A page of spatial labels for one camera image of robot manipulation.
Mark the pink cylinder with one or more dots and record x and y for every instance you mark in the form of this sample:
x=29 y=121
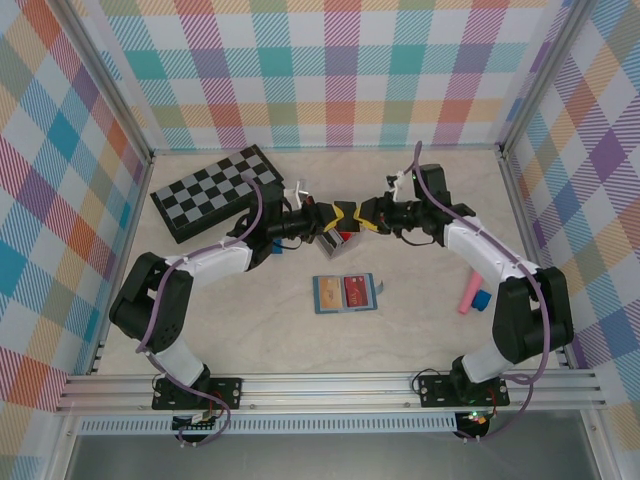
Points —
x=470 y=292

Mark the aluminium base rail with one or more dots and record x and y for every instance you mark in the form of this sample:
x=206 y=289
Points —
x=325 y=392

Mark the short blue cylinder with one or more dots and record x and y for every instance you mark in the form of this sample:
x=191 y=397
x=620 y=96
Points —
x=481 y=300

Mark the grey card rack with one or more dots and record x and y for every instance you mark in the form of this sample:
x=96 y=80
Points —
x=332 y=250

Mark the aluminium frame post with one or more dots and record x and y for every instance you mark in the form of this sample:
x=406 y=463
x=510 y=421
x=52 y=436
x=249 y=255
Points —
x=110 y=75
x=542 y=75

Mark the small blue cube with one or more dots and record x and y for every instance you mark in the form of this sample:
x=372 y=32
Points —
x=277 y=249

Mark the black grey folding chessboard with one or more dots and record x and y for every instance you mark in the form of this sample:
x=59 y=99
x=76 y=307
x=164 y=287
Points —
x=210 y=190

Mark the gold credit card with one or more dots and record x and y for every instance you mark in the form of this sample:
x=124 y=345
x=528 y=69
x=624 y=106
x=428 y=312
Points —
x=330 y=293

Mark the aluminium frame side rail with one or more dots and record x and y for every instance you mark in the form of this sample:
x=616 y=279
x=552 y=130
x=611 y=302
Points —
x=523 y=225
x=121 y=240

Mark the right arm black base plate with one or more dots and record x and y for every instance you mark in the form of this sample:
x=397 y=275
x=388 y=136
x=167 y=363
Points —
x=432 y=390

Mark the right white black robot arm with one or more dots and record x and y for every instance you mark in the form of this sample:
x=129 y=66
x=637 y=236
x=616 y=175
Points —
x=490 y=250

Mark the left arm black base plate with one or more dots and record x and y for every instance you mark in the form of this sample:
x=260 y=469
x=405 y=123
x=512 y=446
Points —
x=227 y=392

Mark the blue card holder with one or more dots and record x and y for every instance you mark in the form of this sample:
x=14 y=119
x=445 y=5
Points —
x=345 y=311

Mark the red credit card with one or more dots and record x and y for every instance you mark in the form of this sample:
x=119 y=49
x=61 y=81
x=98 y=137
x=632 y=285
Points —
x=345 y=236
x=356 y=292

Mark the grey metal panel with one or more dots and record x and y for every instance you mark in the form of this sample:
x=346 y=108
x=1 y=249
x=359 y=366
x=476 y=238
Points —
x=325 y=460

